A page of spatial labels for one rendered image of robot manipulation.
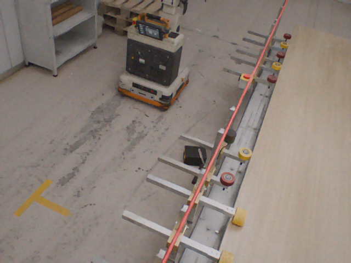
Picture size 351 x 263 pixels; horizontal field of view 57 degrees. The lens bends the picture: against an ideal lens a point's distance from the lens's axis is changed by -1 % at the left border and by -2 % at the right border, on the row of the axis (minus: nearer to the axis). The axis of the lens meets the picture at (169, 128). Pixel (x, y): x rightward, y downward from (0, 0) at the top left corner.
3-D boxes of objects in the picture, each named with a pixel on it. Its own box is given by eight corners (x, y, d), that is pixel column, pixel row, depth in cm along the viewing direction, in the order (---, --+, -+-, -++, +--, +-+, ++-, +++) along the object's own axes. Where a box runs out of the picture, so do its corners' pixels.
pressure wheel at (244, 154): (239, 170, 201) (244, 157, 194) (232, 161, 206) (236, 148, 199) (249, 167, 204) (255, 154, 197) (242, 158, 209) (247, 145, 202)
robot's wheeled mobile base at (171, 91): (166, 112, 360) (170, 93, 344) (116, 93, 374) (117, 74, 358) (188, 84, 409) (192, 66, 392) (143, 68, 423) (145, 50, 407)
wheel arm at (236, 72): (222, 71, 285) (223, 67, 282) (223, 69, 287) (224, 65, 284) (271, 87, 275) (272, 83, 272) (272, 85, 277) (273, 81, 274)
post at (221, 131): (200, 189, 199) (218, 130, 168) (202, 186, 202) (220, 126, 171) (205, 192, 198) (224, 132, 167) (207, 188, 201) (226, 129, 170)
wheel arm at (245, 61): (230, 59, 303) (231, 56, 300) (230, 58, 305) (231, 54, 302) (276, 74, 293) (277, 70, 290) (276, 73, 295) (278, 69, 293)
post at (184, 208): (166, 264, 166) (180, 208, 135) (169, 258, 169) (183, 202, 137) (172, 267, 165) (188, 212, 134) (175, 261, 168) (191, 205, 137)
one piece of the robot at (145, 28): (166, 46, 325) (165, 30, 304) (135, 36, 333) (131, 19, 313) (171, 38, 329) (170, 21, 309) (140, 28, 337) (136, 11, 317)
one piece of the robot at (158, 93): (161, 98, 352) (162, 91, 346) (126, 86, 361) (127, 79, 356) (162, 97, 354) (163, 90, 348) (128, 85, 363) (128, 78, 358)
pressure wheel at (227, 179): (214, 192, 186) (219, 178, 178) (219, 182, 192) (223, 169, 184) (228, 197, 184) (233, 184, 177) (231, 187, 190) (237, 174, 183)
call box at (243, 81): (236, 88, 206) (239, 78, 201) (239, 83, 211) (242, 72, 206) (247, 91, 205) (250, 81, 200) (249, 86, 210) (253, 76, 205)
